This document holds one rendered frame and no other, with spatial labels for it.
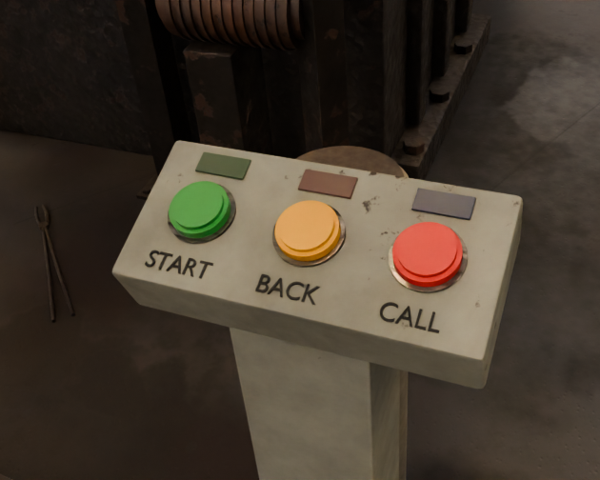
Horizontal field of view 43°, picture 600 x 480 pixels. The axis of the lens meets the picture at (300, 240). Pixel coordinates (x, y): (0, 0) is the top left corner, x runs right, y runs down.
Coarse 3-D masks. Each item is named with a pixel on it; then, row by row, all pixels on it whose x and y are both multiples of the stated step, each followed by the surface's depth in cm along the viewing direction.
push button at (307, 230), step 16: (288, 208) 48; (304, 208) 47; (320, 208) 47; (288, 224) 47; (304, 224) 47; (320, 224) 46; (336, 224) 47; (288, 240) 46; (304, 240) 46; (320, 240) 46; (336, 240) 46; (304, 256) 46; (320, 256) 46
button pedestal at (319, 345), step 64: (256, 192) 50; (384, 192) 48; (128, 256) 50; (192, 256) 48; (256, 256) 48; (384, 256) 46; (512, 256) 47; (256, 320) 48; (320, 320) 45; (384, 320) 44; (448, 320) 43; (256, 384) 54; (320, 384) 51; (384, 384) 53; (256, 448) 59; (320, 448) 56; (384, 448) 57
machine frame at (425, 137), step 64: (0, 0) 153; (64, 0) 147; (384, 0) 123; (448, 0) 154; (0, 64) 165; (64, 64) 158; (128, 64) 151; (384, 64) 130; (448, 64) 166; (0, 128) 178; (64, 128) 170; (128, 128) 162; (192, 128) 156; (384, 128) 138; (448, 128) 163
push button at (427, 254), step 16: (416, 224) 45; (432, 224) 45; (400, 240) 45; (416, 240) 45; (432, 240) 44; (448, 240) 44; (400, 256) 44; (416, 256) 44; (432, 256) 44; (448, 256) 44; (400, 272) 44; (416, 272) 44; (432, 272) 43; (448, 272) 43
